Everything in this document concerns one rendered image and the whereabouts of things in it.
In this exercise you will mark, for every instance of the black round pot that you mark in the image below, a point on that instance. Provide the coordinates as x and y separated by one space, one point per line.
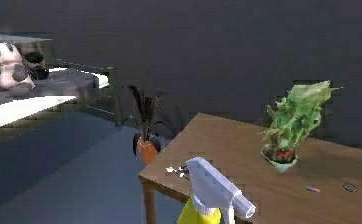
39 73

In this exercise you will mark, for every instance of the green plant in white pot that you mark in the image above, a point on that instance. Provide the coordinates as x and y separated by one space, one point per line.
297 116

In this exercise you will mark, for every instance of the dark plant in orange pot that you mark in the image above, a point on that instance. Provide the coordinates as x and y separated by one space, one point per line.
148 151

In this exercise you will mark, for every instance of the white black panda toy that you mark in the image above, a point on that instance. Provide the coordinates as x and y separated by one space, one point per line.
11 71

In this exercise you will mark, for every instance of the black round bowl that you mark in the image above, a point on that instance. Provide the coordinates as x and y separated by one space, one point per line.
34 58

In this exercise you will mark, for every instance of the small white black object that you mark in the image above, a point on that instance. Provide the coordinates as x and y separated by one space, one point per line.
179 171

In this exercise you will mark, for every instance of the brown wooden dining table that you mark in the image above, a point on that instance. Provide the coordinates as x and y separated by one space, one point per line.
242 156

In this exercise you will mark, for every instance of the yellow spray bottle white nozzle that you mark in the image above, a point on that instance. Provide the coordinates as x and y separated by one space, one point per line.
207 186

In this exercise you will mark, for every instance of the grey white bed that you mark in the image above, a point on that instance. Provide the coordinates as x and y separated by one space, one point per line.
52 86

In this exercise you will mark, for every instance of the small blue red pen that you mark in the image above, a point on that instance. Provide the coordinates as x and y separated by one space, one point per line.
313 189

